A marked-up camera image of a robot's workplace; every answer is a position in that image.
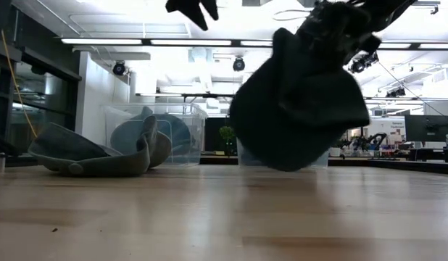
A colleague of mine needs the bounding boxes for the black computer monitor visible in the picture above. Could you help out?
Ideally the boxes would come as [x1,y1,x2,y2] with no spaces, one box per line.
[404,115,448,143]

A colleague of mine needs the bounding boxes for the dark grey baseball cap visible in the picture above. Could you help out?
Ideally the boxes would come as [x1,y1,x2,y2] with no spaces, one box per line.
[27,115,173,178]

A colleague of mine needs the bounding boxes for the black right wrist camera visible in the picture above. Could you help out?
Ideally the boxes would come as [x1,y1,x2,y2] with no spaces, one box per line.
[348,51,380,75]

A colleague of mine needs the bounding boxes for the leafy green indoor plant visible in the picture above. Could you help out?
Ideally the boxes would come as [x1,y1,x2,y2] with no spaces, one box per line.
[219,125,236,157]

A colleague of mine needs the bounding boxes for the yellow cable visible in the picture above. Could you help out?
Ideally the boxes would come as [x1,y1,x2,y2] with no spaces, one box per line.
[1,30,39,139]

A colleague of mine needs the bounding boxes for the thin black cable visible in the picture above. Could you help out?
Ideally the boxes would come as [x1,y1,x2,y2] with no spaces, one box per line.
[378,61,446,117]

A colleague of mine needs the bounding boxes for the clear plastic storage bin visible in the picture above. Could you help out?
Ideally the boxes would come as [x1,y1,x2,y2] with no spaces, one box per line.
[236,137,331,170]
[102,102,209,167]

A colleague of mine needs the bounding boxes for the long ceiling light strip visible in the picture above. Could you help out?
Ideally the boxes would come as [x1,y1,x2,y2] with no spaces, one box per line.
[59,37,144,46]
[377,42,412,50]
[149,38,233,47]
[240,39,274,47]
[418,42,448,51]

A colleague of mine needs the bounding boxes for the dark glass partition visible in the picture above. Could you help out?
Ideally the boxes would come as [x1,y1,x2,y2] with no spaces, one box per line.
[13,10,83,153]

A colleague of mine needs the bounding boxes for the blue-grey baseball cap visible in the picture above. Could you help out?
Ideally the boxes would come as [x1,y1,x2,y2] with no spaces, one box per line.
[229,27,371,173]

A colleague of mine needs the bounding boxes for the light grey baseball cap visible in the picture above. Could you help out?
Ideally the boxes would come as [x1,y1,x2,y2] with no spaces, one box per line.
[109,106,193,165]

